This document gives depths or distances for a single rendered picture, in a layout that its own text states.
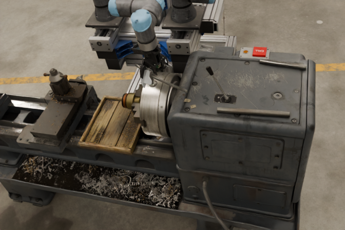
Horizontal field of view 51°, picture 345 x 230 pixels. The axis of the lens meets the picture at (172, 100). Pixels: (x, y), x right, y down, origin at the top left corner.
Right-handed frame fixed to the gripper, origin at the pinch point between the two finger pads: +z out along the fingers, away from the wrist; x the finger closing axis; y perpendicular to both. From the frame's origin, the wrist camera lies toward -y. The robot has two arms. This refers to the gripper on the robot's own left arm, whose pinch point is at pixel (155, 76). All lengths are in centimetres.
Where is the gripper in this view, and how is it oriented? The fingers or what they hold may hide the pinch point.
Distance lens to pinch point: 161.2
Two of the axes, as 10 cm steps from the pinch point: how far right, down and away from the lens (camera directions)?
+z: 1.6, 6.1, 7.7
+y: 7.1, 4.7, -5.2
